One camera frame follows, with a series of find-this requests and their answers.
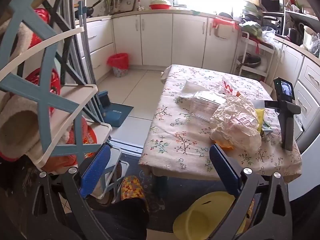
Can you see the black frying pan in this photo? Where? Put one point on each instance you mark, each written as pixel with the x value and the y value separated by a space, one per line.
pixel 91 9

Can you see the yellow plastic bin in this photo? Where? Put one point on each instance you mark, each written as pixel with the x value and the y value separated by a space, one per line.
pixel 200 215

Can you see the blue dustpan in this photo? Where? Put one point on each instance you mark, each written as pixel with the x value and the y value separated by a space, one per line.
pixel 115 115

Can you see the clear plastic box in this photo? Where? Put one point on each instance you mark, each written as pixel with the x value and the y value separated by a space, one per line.
pixel 202 105

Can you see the red and white wrapper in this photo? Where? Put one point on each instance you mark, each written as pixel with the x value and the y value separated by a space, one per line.
pixel 227 86

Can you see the blue and white shelf rack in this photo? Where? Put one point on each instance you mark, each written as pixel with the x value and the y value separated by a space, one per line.
pixel 47 92

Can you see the white kitchen cabinets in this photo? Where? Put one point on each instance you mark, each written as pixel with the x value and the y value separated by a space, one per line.
pixel 155 37
pixel 308 80

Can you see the patterned bin with red liner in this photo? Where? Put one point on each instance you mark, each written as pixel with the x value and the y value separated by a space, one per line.
pixel 120 66

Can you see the red plastic bag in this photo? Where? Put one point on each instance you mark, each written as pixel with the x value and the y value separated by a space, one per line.
pixel 41 17
pixel 53 82

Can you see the blue table leg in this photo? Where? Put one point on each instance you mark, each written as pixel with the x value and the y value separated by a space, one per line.
pixel 161 187

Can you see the black pot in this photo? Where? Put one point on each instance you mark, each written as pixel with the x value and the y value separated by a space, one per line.
pixel 292 35

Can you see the beige plastic bag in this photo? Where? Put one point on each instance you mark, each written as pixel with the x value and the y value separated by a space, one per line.
pixel 237 125

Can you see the white trolley rack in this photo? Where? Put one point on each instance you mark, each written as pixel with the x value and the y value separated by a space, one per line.
pixel 250 69

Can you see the crinkled plastic bag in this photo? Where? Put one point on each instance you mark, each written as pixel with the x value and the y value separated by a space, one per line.
pixel 315 44

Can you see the black kitchen appliance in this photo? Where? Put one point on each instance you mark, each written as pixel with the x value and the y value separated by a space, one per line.
pixel 271 6

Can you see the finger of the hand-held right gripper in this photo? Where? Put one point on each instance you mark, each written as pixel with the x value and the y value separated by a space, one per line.
pixel 272 104

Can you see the white hanging bin red liner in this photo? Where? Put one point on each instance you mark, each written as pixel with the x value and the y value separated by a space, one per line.
pixel 222 30

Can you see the large orange peel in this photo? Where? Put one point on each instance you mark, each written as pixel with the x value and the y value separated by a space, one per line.
pixel 225 144

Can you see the white jug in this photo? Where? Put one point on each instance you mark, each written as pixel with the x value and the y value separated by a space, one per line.
pixel 308 33

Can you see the pot with green lid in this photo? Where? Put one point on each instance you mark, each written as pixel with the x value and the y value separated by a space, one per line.
pixel 250 5

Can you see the beige fleece cloth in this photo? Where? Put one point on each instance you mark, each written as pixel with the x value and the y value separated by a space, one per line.
pixel 17 130

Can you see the metal bowl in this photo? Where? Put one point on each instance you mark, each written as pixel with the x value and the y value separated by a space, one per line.
pixel 248 60

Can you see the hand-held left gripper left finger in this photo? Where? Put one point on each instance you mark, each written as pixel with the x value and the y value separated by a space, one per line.
pixel 96 170

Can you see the clear plastic bag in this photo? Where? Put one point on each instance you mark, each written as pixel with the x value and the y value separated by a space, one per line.
pixel 268 33

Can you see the green vegetables in bag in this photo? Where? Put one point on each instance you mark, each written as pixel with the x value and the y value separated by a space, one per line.
pixel 252 27

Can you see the red basin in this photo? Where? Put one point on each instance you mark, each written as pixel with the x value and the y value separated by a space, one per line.
pixel 160 5

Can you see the floral tablecloth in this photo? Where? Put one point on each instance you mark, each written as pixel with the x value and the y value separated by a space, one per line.
pixel 175 130

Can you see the white plastic bag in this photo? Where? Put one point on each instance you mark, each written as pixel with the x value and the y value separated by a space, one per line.
pixel 191 88

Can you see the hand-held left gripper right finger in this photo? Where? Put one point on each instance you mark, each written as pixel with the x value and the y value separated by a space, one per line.
pixel 225 170

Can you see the yellow plastic packet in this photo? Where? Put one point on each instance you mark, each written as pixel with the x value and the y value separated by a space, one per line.
pixel 261 116

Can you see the colourful crochet slipper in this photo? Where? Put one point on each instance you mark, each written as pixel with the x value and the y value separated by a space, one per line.
pixel 132 188

